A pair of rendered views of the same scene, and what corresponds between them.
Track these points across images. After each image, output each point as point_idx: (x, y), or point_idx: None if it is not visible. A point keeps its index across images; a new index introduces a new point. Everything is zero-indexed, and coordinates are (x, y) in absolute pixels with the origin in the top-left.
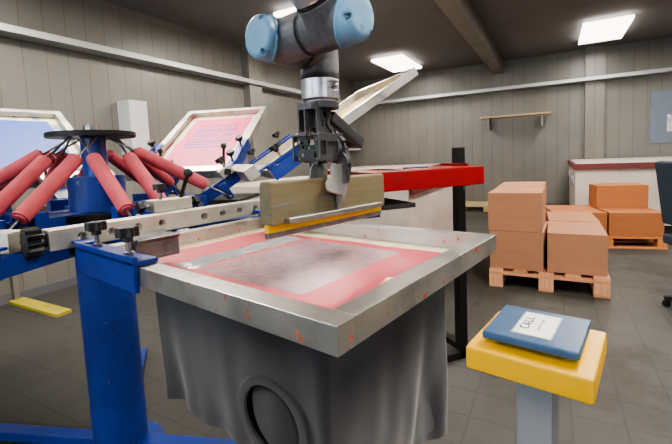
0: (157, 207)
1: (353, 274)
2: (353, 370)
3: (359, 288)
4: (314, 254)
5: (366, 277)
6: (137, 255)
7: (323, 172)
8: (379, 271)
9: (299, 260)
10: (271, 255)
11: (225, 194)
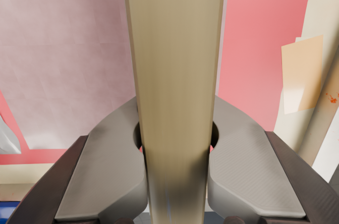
0: None
1: (227, 62)
2: None
3: (263, 102)
4: None
5: (252, 64)
6: (1, 212)
7: (147, 193)
8: (259, 28)
9: (93, 49)
10: (19, 51)
11: None
